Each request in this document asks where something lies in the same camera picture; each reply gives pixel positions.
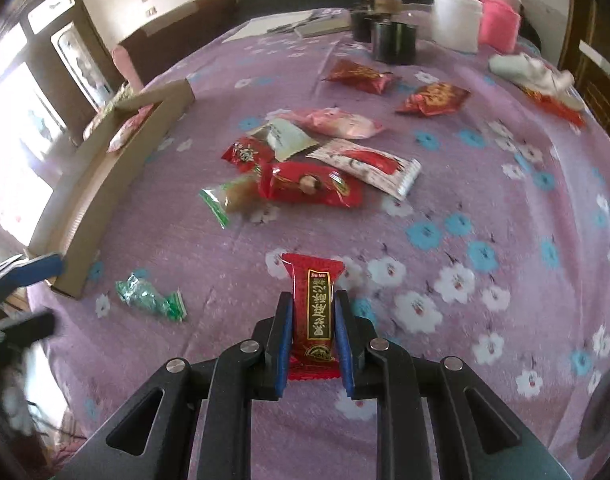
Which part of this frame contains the long red snack packet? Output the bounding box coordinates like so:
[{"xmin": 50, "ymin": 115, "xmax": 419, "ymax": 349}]
[{"xmin": 257, "ymin": 161, "xmax": 366, "ymax": 209}]

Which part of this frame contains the green candy wrapper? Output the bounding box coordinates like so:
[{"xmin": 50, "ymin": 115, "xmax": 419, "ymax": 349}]
[{"xmin": 115, "ymin": 272, "xmax": 188, "ymax": 322}]

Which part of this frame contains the bottle with pink sleeve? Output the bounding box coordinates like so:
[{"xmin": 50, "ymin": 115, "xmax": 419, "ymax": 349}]
[{"xmin": 477, "ymin": 0, "xmax": 523, "ymax": 55}]

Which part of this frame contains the white paper sheet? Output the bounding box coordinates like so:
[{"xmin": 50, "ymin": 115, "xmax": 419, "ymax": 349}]
[{"xmin": 221, "ymin": 10, "xmax": 326, "ymax": 43}]

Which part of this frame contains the black cylinder jar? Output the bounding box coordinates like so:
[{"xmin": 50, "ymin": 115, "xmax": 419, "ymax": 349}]
[
  {"xmin": 351, "ymin": 0, "xmax": 381, "ymax": 43},
  {"xmin": 371, "ymin": 0, "xmax": 418, "ymax": 66}
]

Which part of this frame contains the small red candy packet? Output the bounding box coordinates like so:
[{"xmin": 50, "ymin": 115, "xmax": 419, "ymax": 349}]
[{"xmin": 221, "ymin": 136, "xmax": 276, "ymax": 175}]

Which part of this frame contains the grey notebook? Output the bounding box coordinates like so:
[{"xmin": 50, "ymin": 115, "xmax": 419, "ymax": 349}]
[{"xmin": 294, "ymin": 14, "xmax": 353, "ymax": 38}]

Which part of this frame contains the red foil snack packet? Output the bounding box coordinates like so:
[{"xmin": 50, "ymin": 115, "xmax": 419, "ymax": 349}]
[
  {"xmin": 395, "ymin": 83, "xmax": 472, "ymax": 118},
  {"xmin": 322, "ymin": 58, "xmax": 402, "ymax": 96}
]

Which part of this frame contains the round pink snack packet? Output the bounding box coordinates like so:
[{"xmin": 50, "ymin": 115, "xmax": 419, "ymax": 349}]
[{"xmin": 106, "ymin": 110, "xmax": 153, "ymax": 153}]

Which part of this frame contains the red snack packet black label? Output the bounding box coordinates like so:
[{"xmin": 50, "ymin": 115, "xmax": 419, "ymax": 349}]
[{"xmin": 281, "ymin": 253, "xmax": 347, "ymax": 382}]

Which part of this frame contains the purple floral tablecloth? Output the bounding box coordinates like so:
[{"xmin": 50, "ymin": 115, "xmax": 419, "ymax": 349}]
[{"xmin": 0, "ymin": 7, "xmax": 610, "ymax": 480}]

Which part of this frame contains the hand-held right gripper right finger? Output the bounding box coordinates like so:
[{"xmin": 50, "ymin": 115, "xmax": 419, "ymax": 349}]
[{"xmin": 335, "ymin": 291, "xmax": 570, "ymax": 480}]

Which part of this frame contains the white plastic container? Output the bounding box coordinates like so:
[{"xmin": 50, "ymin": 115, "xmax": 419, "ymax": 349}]
[{"xmin": 430, "ymin": 0, "xmax": 484, "ymax": 55}]

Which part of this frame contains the brown armchair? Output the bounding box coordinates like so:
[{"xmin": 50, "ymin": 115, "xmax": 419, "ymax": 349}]
[{"xmin": 112, "ymin": 0, "xmax": 238, "ymax": 92}]

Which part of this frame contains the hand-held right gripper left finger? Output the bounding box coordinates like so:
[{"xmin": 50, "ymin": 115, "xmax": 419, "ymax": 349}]
[{"xmin": 60, "ymin": 292, "xmax": 293, "ymax": 480}]

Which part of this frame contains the white plush toy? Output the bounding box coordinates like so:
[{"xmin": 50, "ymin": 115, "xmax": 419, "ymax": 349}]
[{"xmin": 487, "ymin": 52, "xmax": 576, "ymax": 98}]

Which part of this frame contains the wooden door frame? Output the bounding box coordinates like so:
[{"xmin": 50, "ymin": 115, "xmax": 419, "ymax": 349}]
[{"xmin": 560, "ymin": 0, "xmax": 610, "ymax": 131}]

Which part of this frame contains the long pink snack packet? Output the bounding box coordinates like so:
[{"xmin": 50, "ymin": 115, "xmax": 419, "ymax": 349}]
[{"xmin": 280, "ymin": 107, "xmax": 386, "ymax": 140}]

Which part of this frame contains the flat red packet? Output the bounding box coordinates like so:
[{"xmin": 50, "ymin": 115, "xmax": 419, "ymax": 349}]
[{"xmin": 522, "ymin": 87, "xmax": 586, "ymax": 128}]

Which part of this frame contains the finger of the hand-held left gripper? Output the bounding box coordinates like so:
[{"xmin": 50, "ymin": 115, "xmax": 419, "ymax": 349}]
[
  {"xmin": 0, "ymin": 254, "xmax": 65, "ymax": 311},
  {"xmin": 0, "ymin": 312, "xmax": 56, "ymax": 346}
]

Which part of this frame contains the clear green-edged snack packet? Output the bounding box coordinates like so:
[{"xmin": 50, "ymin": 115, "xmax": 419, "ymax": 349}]
[{"xmin": 200, "ymin": 177, "xmax": 261, "ymax": 231}]

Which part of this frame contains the small white snack packet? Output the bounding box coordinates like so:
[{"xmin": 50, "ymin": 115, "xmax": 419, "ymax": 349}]
[{"xmin": 246, "ymin": 118, "xmax": 320, "ymax": 163}]

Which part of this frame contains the cardboard box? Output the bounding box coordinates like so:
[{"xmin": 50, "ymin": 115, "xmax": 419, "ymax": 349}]
[{"xmin": 28, "ymin": 79, "xmax": 196, "ymax": 301}]

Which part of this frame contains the wooden glass door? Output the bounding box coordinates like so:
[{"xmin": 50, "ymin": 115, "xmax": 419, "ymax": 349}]
[{"xmin": 0, "ymin": 0, "xmax": 122, "ymax": 171}]

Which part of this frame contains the white red snack packet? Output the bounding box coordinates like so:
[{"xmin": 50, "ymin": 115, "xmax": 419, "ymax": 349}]
[{"xmin": 305, "ymin": 137, "xmax": 422, "ymax": 200}]

